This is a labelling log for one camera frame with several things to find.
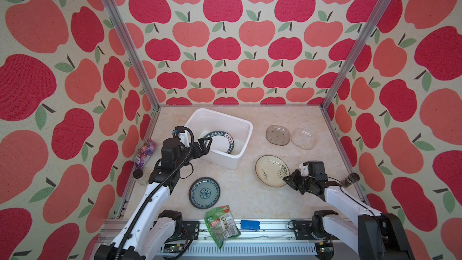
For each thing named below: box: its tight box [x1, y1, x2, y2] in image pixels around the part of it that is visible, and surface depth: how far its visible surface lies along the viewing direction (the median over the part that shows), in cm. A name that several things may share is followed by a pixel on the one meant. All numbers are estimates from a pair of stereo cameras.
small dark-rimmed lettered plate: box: [204, 130, 235, 155], surface depth 103 cm
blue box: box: [240, 219, 261, 231], surface depth 76 cm
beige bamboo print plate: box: [255, 154, 290, 188], surface depth 92 cm
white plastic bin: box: [184, 108, 254, 170], surface depth 96 cm
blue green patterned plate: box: [188, 176, 221, 210], surface depth 86 cm
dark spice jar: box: [341, 172, 361, 189], surface depth 81 cm
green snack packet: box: [203, 205, 242, 249], surface depth 76 cm
